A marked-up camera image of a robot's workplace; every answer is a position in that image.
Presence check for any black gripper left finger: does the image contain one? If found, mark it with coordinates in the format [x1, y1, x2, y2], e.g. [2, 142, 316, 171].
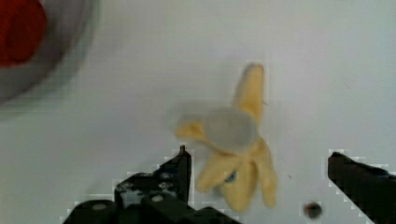
[63, 147, 242, 224]

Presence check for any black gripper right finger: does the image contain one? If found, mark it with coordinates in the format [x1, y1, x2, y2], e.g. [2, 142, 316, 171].
[327, 152, 396, 224]

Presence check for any plush peeled banana toy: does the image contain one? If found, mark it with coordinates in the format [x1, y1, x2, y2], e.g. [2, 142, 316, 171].
[175, 63, 277, 212]

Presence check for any grey round plate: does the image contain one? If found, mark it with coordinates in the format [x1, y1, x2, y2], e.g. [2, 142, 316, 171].
[1, 0, 102, 105]

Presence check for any plush red ketchup bottle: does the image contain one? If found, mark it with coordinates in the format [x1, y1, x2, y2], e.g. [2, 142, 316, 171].
[1, 0, 47, 67]

